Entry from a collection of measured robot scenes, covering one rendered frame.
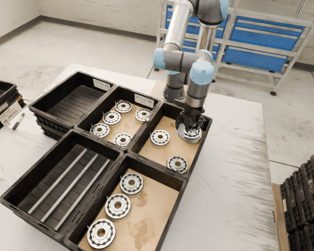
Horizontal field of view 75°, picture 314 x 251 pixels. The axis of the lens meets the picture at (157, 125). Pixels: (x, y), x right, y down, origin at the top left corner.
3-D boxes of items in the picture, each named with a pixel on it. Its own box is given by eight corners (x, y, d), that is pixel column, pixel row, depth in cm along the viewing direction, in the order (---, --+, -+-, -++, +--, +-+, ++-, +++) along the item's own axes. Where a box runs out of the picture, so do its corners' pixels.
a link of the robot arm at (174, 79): (167, 76, 139) (169, 57, 129) (187, 79, 137) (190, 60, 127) (164, 86, 131) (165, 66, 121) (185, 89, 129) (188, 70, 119)
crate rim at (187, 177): (162, 103, 118) (162, 100, 117) (212, 121, 111) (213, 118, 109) (125, 154, 93) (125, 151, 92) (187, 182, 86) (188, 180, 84)
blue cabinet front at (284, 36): (222, 61, 269) (236, 15, 228) (279, 71, 259) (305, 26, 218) (222, 62, 267) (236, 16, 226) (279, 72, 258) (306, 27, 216)
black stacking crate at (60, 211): (77, 143, 108) (72, 128, 99) (126, 166, 100) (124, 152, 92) (11, 211, 83) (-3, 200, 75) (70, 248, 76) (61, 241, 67)
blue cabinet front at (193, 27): (163, 49, 280) (167, 4, 238) (216, 60, 270) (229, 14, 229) (162, 50, 278) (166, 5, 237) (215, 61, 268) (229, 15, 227)
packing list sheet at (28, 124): (39, 94, 148) (39, 93, 148) (68, 101, 145) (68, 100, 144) (5, 126, 126) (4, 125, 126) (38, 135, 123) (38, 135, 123)
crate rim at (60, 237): (73, 130, 101) (72, 127, 99) (125, 154, 93) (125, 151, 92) (-1, 202, 76) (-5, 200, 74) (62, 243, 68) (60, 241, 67)
